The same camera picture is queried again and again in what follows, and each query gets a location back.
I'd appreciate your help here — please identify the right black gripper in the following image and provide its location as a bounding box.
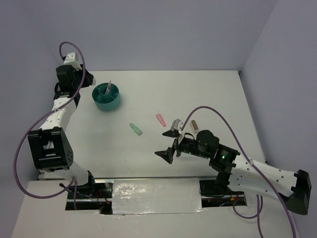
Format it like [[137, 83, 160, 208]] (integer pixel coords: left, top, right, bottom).
[[154, 129, 210, 164]]

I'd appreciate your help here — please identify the brown-top white eraser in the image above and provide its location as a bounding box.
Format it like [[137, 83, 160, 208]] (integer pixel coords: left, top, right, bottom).
[[190, 120, 199, 133]]

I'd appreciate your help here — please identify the green highlighter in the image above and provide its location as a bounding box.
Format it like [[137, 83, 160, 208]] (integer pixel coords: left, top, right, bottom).
[[129, 123, 143, 135]]

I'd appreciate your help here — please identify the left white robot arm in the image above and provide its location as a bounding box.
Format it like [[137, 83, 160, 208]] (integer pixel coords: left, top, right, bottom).
[[28, 64, 97, 198]]

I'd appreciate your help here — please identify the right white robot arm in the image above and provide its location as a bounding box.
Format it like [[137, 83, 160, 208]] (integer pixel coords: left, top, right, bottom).
[[155, 130, 312, 215]]

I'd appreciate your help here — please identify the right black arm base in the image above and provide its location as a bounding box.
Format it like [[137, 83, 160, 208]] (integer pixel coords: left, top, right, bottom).
[[199, 179, 247, 208]]

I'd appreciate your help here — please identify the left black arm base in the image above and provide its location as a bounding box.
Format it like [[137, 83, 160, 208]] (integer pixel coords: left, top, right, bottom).
[[65, 182, 113, 215]]

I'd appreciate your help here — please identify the teal round divided organizer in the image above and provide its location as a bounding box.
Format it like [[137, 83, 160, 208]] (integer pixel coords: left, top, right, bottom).
[[92, 83, 121, 112]]

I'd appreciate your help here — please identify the silver foil sheet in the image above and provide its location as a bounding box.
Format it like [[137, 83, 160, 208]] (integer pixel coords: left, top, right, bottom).
[[112, 178, 204, 215]]

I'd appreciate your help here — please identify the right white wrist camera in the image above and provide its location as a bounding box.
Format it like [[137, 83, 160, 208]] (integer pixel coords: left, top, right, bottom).
[[171, 119, 184, 143]]

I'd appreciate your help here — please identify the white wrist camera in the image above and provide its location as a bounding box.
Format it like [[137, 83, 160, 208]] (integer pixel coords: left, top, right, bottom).
[[171, 119, 184, 143], [63, 52, 82, 70]]

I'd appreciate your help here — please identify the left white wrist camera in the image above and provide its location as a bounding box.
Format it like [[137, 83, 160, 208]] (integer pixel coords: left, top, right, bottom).
[[63, 52, 82, 70]]

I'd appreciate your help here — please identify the aluminium rail left edge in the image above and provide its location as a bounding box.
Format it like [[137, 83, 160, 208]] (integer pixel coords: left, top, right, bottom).
[[37, 72, 72, 180]]

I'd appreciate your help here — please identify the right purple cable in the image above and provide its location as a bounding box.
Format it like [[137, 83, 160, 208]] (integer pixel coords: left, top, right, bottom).
[[180, 106, 297, 238]]

